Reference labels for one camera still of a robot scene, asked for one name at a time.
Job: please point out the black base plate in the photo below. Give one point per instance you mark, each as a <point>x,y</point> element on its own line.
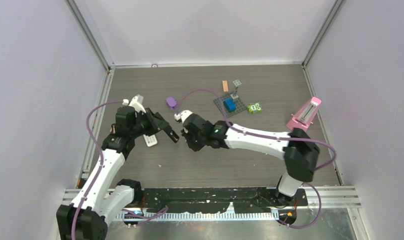
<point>213,200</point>

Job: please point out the grey lego baseplate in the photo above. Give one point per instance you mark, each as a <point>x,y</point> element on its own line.
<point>240,105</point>

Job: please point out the blue lego brick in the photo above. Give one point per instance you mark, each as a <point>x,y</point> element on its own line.
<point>229,105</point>

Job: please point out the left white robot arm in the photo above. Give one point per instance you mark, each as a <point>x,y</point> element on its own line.
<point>89,214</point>

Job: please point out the beige remote control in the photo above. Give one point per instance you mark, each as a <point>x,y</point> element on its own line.
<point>150,140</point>

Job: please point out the grey lego tower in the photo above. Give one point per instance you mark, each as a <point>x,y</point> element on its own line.
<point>237,83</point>

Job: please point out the orange wooden block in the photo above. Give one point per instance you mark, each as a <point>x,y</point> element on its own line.
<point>225,86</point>

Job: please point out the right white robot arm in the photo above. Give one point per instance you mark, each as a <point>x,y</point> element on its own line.
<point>295,148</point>

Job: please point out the green owl toy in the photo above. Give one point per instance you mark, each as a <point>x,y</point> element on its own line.
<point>254,108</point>

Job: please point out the purple plastic toy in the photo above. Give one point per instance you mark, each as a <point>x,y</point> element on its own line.
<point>171,102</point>

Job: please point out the pink metronome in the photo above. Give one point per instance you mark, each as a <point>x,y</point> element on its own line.
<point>303,118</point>

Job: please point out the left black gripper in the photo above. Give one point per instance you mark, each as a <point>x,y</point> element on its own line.
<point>155,123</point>

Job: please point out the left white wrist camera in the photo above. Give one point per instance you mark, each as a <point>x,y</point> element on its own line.
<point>136,103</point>

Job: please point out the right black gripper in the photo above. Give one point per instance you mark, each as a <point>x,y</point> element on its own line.
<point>187,134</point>

